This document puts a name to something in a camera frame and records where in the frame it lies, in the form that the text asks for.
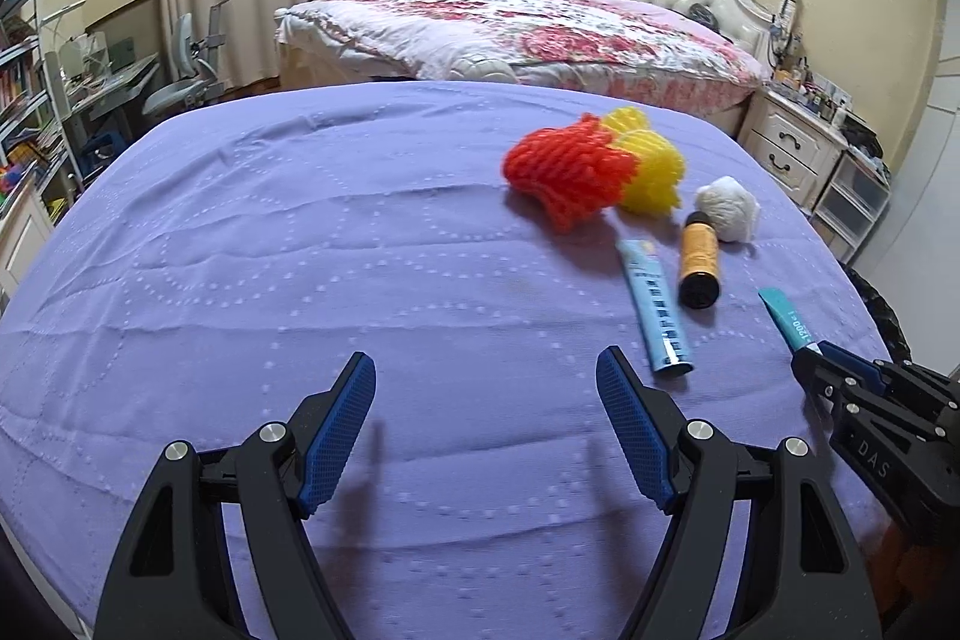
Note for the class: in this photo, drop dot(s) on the floral quilt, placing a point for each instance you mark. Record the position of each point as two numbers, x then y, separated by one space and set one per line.
525 29

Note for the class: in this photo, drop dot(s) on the light blue squeezed tube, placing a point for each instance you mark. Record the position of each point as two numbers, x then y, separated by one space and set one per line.
656 310

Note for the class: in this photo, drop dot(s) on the white wardrobe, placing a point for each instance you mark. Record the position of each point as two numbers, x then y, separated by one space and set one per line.
930 197

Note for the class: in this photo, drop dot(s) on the person's right forearm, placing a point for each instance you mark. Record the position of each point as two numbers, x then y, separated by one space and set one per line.
894 565

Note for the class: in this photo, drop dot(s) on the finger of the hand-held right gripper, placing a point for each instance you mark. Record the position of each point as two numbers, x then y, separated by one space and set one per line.
817 377
855 364

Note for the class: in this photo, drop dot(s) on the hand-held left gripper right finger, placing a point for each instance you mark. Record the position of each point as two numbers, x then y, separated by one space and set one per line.
634 430

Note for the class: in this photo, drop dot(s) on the purple tablecloth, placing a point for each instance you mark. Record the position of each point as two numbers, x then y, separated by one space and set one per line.
375 280

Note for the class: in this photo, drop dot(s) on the black bag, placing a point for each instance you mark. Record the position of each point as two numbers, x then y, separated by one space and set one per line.
866 136

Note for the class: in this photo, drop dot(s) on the teal squeezed tube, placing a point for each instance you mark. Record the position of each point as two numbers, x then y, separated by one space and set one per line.
784 317

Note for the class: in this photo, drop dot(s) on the study desk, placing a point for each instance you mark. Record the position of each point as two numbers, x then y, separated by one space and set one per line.
105 85

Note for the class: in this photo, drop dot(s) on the orange foam fruit net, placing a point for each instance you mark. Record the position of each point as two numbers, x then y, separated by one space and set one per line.
570 164

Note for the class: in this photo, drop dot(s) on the bookshelf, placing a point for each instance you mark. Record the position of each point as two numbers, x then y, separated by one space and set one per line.
26 123

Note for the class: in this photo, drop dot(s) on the cluster of bottles and toiletries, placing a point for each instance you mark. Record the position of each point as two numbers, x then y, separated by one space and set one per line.
810 85

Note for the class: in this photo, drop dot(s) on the clear plastic drawer unit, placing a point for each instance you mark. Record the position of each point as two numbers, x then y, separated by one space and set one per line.
855 205

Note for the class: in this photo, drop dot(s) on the grey desk chair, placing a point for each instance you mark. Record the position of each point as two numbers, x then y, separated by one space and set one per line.
184 85

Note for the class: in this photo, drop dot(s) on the trash bin with black bag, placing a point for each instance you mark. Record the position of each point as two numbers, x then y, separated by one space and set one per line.
877 310

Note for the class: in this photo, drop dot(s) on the white nightstand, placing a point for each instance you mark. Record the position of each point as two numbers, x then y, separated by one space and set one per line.
791 145

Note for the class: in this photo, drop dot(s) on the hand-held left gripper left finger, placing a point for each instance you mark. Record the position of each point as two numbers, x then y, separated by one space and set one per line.
334 437

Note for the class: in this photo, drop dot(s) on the white foam net ball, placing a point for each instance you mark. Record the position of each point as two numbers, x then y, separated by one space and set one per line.
727 209

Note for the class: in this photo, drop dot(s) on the yellow foam fruit net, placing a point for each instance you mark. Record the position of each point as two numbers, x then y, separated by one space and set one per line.
652 175

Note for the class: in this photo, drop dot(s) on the brown bottle with orange label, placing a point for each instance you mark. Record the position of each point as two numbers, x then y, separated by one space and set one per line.
699 257

